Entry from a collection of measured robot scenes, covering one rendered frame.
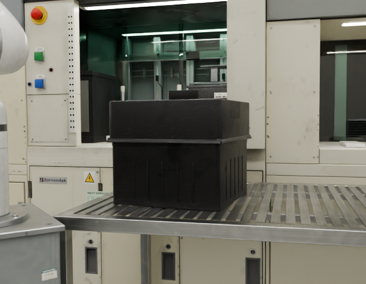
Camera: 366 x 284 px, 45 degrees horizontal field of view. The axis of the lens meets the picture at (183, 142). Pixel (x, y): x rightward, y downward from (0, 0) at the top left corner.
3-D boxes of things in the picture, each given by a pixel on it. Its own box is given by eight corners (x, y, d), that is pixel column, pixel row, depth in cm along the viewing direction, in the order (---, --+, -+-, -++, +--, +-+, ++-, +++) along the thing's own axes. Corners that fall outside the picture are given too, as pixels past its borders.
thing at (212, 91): (184, 133, 205) (184, 64, 204) (193, 132, 225) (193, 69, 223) (237, 133, 200) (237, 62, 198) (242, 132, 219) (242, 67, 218)
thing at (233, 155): (157, 187, 135) (157, 131, 134) (248, 192, 125) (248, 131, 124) (110, 204, 109) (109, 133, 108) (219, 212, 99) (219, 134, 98)
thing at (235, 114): (105, 142, 108) (104, 88, 107) (156, 137, 135) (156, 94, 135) (222, 144, 97) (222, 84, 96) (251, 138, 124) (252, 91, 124)
